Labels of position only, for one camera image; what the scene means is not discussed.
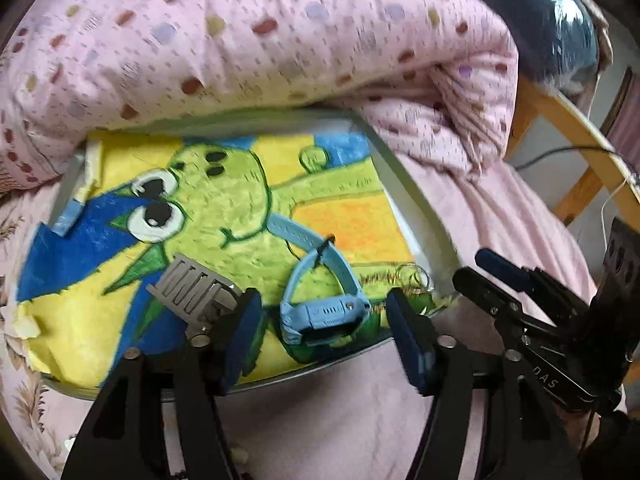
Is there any silver hair comb clip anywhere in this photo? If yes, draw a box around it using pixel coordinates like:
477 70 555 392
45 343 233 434
146 254 243 339

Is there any blue kids smartwatch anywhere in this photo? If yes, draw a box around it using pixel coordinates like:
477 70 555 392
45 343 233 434
267 214 371 347

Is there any grey shallow box tray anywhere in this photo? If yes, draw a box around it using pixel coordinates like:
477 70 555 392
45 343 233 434
41 106 464 403

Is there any colourful frog drawing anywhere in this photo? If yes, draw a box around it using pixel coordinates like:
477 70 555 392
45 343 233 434
8 129 442 391

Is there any pink floral bed sheet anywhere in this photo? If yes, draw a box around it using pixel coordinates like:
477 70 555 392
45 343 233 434
1 158 596 479

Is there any pink dotted folded quilt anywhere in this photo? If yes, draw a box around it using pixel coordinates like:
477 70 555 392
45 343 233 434
1 0 518 192

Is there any white cable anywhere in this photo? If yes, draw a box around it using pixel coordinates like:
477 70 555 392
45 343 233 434
598 171 637 256

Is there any black cable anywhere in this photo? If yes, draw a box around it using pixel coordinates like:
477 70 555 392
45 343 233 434
514 145 632 174

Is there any yellow wooden bed frame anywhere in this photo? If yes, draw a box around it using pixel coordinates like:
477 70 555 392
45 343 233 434
506 77 639 229

